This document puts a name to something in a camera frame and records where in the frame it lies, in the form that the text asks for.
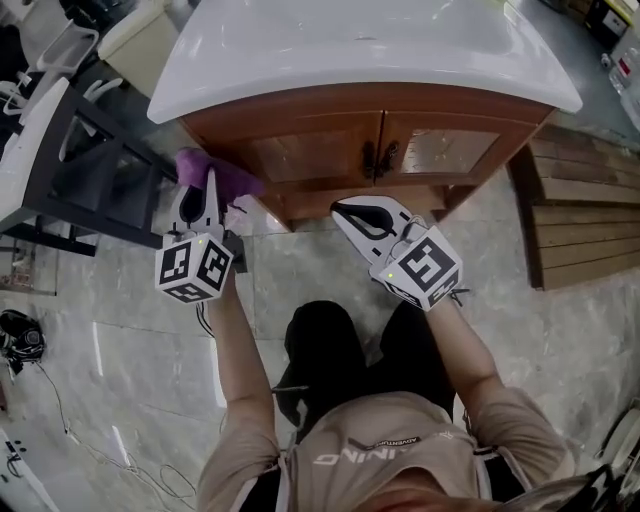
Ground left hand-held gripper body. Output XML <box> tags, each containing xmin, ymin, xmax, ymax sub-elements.
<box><xmin>154</xmin><ymin>227</ymin><xmax>250</xmax><ymax>305</ymax></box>

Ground white panel with black marks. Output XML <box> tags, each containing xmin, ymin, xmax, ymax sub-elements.
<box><xmin>0</xmin><ymin>424</ymin><xmax>64</xmax><ymax>512</ymax></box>

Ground black round electronic device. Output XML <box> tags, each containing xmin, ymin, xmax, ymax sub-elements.
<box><xmin>0</xmin><ymin>308</ymin><xmax>47</xmax><ymax>376</ymax></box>

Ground pack of clear water bottles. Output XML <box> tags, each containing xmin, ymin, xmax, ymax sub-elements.
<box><xmin>599</xmin><ymin>42</ymin><xmax>640</xmax><ymax>119</ymax></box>

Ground black ornate door handle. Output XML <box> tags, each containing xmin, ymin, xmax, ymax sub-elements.
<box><xmin>377</xmin><ymin>139</ymin><xmax>401</xmax><ymax>176</ymax></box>
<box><xmin>360</xmin><ymin>139</ymin><xmax>377</xmax><ymax>180</ymax></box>

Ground white rectangular sink top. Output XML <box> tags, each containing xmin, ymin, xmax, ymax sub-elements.
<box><xmin>0</xmin><ymin>77</ymin><xmax>71</xmax><ymax>226</ymax></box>

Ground black bin with yellow lid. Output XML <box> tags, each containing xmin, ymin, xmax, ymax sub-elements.
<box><xmin>583</xmin><ymin>0</ymin><xmax>635</xmax><ymax>50</ymax></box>

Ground person's beige t-shirt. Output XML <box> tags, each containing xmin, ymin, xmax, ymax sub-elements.
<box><xmin>197</xmin><ymin>384</ymin><xmax>581</xmax><ymax>512</ymax></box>

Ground brown wooden vanity cabinet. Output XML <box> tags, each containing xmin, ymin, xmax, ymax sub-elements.
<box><xmin>177</xmin><ymin>82</ymin><xmax>559</xmax><ymax>232</ymax></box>

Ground purple cloth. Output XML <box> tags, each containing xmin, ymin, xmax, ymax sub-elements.
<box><xmin>174</xmin><ymin>146</ymin><xmax>266</xmax><ymax>211</ymax></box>

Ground white mesh office chair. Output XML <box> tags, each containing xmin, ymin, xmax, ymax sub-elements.
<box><xmin>0</xmin><ymin>17</ymin><xmax>126</xmax><ymax>119</ymax></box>

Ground black frame side table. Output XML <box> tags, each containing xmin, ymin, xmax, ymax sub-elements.
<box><xmin>0</xmin><ymin>84</ymin><xmax>181</xmax><ymax>259</ymax></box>

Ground cream plastic trash bin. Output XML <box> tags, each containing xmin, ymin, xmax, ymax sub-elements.
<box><xmin>97</xmin><ymin>0</ymin><xmax>181</xmax><ymax>99</ymax></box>

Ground person's left forearm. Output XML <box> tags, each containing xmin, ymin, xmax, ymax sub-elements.
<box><xmin>202</xmin><ymin>273</ymin><xmax>277</xmax><ymax>431</ymax></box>

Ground thin grey cable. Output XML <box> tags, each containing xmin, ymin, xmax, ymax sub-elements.
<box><xmin>34</xmin><ymin>360</ymin><xmax>199</xmax><ymax>501</ymax></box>

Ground metal wire rack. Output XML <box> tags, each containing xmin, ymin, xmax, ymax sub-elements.
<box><xmin>0</xmin><ymin>234</ymin><xmax>59</xmax><ymax>297</ymax></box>

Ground person's right forearm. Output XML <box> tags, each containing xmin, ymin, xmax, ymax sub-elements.
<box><xmin>423</xmin><ymin>294</ymin><xmax>506</xmax><ymax>416</ymax></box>

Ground person's black trousers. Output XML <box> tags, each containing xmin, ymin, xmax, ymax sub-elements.
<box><xmin>273</xmin><ymin>299</ymin><xmax>457</xmax><ymax>446</ymax></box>

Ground brown wooden cabinet door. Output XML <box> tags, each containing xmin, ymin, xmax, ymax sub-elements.
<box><xmin>219</xmin><ymin>109</ymin><xmax>386</xmax><ymax>197</ymax></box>
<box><xmin>372</xmin><ymin>108</ymin><xmax>539</xmax><ymax>189</ymax></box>

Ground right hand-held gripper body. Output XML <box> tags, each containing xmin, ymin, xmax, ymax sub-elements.
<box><xmin>368</xmin><ymin>217</ymin><xmax>465</xmax><ymax>313</ymax></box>

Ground slatted wooden platform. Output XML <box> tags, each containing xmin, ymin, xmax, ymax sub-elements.
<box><xmin>505</xmin><ymin>123</ymin><xmax>640</xmax><ymax>292</ymax></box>

